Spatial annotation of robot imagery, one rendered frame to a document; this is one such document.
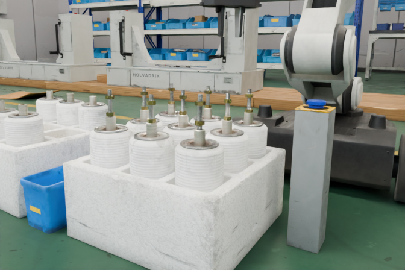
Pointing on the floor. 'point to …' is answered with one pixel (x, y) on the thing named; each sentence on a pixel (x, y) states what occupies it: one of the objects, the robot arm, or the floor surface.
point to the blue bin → (46, 199)
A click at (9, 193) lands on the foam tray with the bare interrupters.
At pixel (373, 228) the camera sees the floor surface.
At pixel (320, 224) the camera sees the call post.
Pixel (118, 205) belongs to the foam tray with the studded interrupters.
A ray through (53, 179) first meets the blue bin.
